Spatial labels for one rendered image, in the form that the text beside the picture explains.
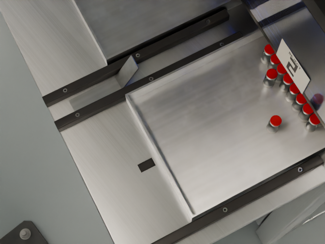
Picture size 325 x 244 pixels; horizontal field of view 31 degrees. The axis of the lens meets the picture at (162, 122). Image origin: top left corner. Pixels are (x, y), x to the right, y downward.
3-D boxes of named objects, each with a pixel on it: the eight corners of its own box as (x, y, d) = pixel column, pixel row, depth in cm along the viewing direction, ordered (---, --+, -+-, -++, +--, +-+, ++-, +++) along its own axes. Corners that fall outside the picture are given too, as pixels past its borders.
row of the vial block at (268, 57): (268, 52, 113) (272, 41, 109) (317, 129, 108) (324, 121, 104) (258, 57, 113) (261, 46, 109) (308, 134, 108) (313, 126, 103)
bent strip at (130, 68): (133, 68, 113) (131, 54, 108) (140, 80, 112) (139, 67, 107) (68, 100, 111) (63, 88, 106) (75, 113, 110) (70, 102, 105)
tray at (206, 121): (278, 26, 115) (281, 17, 112) (352, 136, 108) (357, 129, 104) (126, 101, 111) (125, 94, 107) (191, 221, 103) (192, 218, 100)
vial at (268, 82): (270, 76, 112) (273, 66, 107) (276, 85, 111) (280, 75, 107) (260, 81, 111) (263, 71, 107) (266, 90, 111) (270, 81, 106)
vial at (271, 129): (273, 121, 109) (277, 113, 105) (280, 130, 108) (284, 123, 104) (263, 126, 108) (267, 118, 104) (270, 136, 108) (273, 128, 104)
